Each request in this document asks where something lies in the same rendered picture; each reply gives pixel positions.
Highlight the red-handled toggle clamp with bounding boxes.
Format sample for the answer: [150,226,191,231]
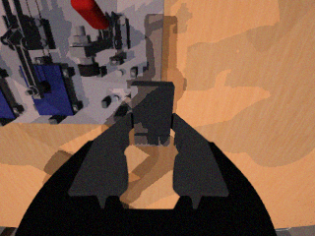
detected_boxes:
[0,0,55,99]

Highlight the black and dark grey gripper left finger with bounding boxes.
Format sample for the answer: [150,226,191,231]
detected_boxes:
[15,112,134,236]

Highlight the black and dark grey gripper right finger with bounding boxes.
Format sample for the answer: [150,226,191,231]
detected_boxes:
[171,113,277,236]

